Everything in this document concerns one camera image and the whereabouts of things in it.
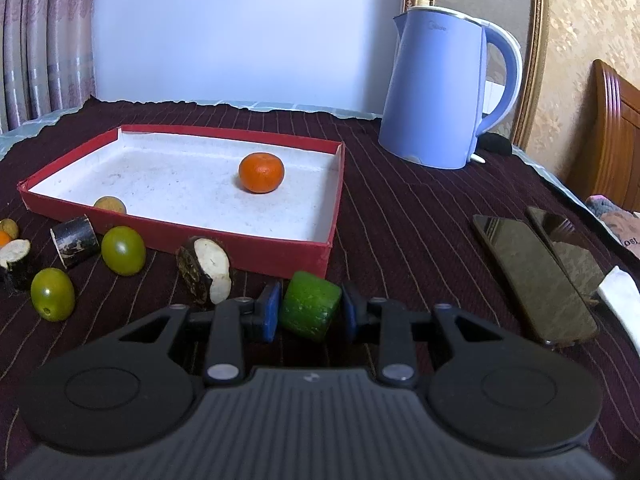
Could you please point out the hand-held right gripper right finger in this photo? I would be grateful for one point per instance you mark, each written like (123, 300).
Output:
(348, 310)

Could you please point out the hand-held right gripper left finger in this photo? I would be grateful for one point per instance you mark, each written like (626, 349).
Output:
(271, 310)

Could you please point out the green cucumber piece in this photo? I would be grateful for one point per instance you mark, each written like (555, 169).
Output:
(310, 310)

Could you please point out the dark-skinned white-flesh fruit piece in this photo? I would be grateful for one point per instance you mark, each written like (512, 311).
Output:
(14, 262)
(207, 267)

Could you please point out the green round tomato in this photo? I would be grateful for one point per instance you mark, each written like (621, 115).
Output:
(52, 294)
(123, 251)

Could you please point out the red cardboard box tray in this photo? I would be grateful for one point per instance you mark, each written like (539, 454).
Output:
(175, 175)

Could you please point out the dark sugarcane piece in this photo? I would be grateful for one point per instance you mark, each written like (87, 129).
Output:
(75, 241)

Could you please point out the brownish green citrus fruit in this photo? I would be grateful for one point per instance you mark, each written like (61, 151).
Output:
(9, 227)

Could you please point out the orange tangerine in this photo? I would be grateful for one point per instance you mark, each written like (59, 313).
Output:
(261, 172)
(4, 239)

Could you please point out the dark striped cloth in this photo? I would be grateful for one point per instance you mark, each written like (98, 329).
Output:
(400, 220)

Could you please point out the black smartphone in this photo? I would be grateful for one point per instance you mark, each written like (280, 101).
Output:
(575, 255)
(535, 275)

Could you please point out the small yellow round fruit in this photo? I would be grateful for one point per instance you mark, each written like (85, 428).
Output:
(110, 205)

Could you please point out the black kettle plug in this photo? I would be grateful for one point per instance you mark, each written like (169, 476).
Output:
(496, 144)

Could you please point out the blue electric kettle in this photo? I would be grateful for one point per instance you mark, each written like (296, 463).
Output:
(430, 90)

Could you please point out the white tissue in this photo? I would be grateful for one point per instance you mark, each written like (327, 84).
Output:
(622, 295)

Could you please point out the crumpled printed cloth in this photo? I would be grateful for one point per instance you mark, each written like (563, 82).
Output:
(617, 225)

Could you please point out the wooden headboard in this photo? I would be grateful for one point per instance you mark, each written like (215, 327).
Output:
(610, 125)

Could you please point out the pink patterned curtain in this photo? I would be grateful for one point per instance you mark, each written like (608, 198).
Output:
(45, 35)

